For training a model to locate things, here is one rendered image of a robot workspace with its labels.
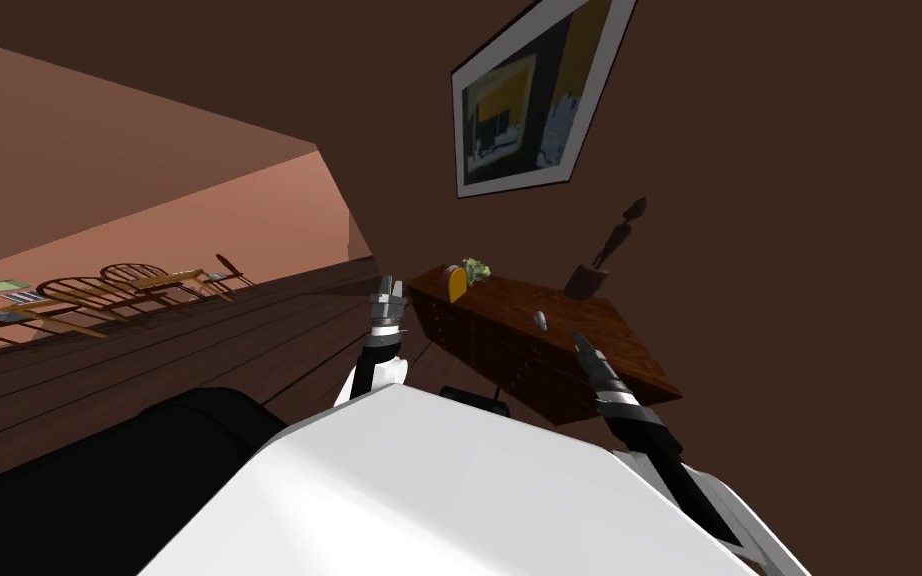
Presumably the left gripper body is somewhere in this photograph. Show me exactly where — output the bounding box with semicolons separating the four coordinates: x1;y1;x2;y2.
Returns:
369;292;409;328

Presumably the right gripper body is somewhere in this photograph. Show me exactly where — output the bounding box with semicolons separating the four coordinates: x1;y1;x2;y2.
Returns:
579;347;621;389

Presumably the brown wooden sideboard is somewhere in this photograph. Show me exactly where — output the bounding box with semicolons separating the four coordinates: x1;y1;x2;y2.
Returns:
405;264;683;427

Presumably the yellow bread-shaped object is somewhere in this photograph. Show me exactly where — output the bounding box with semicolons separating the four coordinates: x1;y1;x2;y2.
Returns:
440;264;469;305

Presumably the dark brown figure statue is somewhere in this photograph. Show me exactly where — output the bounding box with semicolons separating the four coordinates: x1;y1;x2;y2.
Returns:
563;196;650;302

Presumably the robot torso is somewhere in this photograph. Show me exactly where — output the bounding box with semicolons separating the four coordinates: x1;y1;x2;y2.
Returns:
136;382;760;576

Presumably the white framed wall picture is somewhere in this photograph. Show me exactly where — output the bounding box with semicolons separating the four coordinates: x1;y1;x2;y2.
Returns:
450;0;639;200

